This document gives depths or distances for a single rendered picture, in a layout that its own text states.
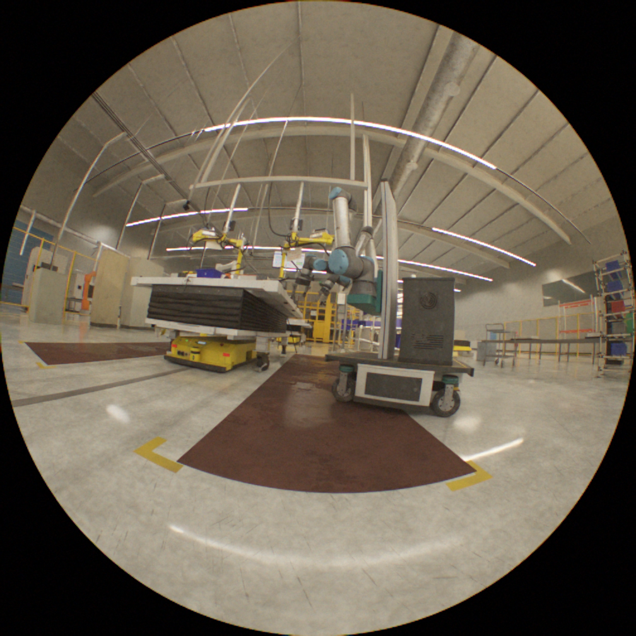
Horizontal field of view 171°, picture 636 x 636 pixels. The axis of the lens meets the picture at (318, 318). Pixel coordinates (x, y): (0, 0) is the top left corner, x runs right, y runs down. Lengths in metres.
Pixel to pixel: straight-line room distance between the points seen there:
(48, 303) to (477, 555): 5.69
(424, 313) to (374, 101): 10.41
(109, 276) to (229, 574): 6.27
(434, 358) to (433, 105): 7.93
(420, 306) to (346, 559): 1.23
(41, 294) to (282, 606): 5.29
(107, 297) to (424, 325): 6.40
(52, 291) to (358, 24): 11.23
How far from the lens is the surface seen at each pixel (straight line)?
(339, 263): 1.28
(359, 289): 1.37
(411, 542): 0.58
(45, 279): 5.33
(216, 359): 2.19
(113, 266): 6.46
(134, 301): 6.88
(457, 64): 7.94
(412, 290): 1.35
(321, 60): 10.27
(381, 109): 11.28
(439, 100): 8.30
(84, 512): 0.65
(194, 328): 1.91
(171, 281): 2.17
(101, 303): 6.26
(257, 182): 4.55
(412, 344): 1.31
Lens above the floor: 0.45
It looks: 5 degrees up
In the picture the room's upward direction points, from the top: 5 degrees clockwise
